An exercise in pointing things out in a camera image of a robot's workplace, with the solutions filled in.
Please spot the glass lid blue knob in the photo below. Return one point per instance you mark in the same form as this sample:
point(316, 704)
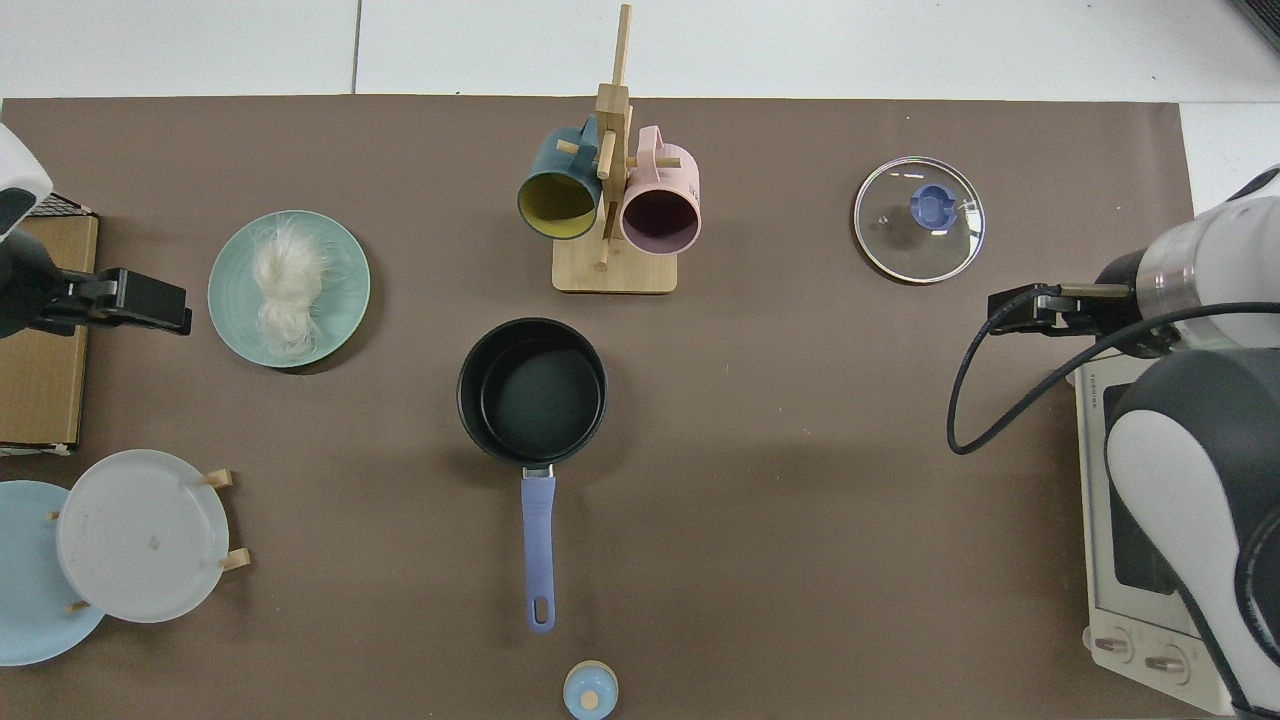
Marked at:
point(900, 250)

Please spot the white vermicelli bundle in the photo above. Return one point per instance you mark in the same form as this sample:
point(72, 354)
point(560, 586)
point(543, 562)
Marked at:
point(285, 270)

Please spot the wooden plate rack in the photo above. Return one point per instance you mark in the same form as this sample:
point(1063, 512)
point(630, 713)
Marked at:
point(217, 479)

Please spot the pale green plate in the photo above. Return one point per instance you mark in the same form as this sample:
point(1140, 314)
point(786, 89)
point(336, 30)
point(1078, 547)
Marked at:
point(345, 290)

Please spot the grey plate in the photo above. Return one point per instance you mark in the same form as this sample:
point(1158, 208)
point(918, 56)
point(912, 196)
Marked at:
point(140, 540)

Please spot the light blue plate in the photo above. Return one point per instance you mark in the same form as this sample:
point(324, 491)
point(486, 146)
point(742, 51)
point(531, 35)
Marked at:
point(25, 600)

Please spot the pale toaster oven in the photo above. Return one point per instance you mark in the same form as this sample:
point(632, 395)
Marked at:
point(1100, 560)

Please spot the black device edge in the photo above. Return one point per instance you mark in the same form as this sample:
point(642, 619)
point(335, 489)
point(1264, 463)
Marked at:
point(1265, 15)

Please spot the brown table cloth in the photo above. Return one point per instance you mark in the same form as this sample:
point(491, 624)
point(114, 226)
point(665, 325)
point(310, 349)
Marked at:
point(800, 500)

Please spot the pink mug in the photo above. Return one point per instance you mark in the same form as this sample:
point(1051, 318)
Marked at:
point(660, 220)

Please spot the wooden cup stand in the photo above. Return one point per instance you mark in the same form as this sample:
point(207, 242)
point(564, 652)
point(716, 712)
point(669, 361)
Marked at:
point(612, 270)

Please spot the teal mug yellow inside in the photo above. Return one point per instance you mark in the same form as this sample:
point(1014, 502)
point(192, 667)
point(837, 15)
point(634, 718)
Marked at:
point(555, 205)

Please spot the small blue round thing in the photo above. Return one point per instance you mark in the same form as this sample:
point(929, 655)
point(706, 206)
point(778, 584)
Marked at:
point(580, 690)

